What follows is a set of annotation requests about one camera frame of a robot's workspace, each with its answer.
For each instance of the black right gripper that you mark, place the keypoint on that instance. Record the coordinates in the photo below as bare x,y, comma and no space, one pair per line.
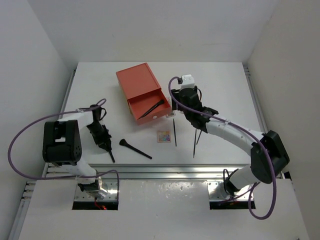
176,95

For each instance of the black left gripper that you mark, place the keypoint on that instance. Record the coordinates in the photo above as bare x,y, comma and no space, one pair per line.
105,138

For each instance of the black fan brush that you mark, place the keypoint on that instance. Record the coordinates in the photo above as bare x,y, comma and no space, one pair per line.
111,156

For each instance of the small black powder brush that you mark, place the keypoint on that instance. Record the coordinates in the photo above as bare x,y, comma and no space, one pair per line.
151,108

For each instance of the short black brush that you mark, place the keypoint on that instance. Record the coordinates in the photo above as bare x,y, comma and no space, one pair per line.
150,110

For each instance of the orange drawer box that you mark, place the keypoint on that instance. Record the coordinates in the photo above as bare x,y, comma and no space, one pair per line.
143,93

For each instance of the thin black pencil brush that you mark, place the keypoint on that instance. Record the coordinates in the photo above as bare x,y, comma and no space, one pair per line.
194,143

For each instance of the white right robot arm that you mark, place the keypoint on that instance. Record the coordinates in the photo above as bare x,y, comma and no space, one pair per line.
268,156

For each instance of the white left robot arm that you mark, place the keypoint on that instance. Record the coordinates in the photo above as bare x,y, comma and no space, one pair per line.
62,147

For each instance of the angled black powder brush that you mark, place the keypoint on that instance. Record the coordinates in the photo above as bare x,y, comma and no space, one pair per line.
124,143

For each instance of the small clear eyeshadow palette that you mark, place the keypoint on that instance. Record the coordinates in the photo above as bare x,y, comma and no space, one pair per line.
172,113

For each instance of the thin black liner brush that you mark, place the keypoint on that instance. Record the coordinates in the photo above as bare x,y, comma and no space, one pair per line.
174,132

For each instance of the colourful eyeshadow palette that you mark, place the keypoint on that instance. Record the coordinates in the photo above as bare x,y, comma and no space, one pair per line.
163,136

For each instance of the white front cover panel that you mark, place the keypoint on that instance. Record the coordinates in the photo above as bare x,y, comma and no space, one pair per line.
157,210

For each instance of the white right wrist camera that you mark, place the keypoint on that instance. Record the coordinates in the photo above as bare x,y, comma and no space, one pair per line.
187,81

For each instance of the aluminium frame rail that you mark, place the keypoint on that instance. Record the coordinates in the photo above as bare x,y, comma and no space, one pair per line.
168,172

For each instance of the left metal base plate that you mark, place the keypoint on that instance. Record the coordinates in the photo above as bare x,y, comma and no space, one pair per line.
107,194

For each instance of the metal base plate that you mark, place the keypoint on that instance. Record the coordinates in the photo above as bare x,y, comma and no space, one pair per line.
216,192
107,194

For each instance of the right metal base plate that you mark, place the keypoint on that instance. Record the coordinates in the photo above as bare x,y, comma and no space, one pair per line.
216,192

